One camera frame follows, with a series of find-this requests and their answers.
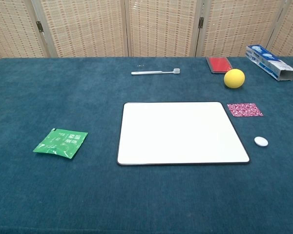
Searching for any blue white carton box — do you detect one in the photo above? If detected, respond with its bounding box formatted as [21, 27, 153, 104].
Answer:
[245, 44, 293, 81]

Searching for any white toothbrush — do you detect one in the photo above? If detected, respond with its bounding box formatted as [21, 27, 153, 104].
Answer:
[131, 68, 181, 76]

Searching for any yellow foam ball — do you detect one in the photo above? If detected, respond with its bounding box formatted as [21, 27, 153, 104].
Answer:
[224, 68, 246, 89]

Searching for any white rectangular board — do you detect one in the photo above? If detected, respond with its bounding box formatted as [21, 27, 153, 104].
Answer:
[116, 101, 251, 167]

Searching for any white oval pebble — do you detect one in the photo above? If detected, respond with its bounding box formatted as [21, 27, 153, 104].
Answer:
[253, 136, 269, 147]

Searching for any green tea packet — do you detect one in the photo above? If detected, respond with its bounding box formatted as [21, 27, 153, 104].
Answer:
[32, 128, 88, 160]

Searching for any woven folding screen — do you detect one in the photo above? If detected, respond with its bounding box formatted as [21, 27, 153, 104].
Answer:
[0, 0, 293, 61]

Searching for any red flat case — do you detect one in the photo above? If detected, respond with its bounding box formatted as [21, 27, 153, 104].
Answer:
[205, 57, 232, 74]

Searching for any teal table cloth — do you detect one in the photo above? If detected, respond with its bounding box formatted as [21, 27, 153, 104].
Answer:
[0, 57, 293, 234]

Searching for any red patterned packet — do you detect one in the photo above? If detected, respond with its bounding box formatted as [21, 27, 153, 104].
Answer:
[227, 102, 264, 117]

